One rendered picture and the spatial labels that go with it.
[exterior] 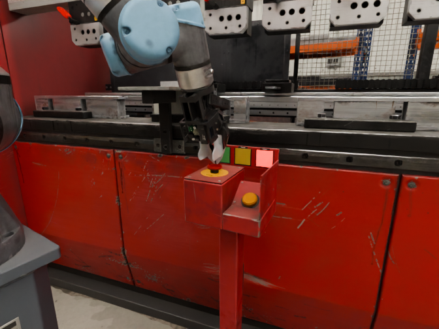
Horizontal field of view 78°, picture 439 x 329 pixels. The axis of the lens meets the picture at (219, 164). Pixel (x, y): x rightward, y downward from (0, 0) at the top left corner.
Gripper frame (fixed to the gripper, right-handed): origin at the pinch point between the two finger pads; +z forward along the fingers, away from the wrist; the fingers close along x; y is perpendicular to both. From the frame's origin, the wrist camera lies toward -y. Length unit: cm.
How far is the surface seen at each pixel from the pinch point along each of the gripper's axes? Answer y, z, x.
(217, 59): -89, -3, -38
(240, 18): -41.8, -26.6, -4.4
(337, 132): -21.7, 3.0, 27.8
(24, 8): -40, -42, -103
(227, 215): 11.4, 8.0, 6.3
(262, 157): -6.6, 3.2, 10.3
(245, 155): -6.7, 3.0, 5.5
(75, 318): 27, 76, -73
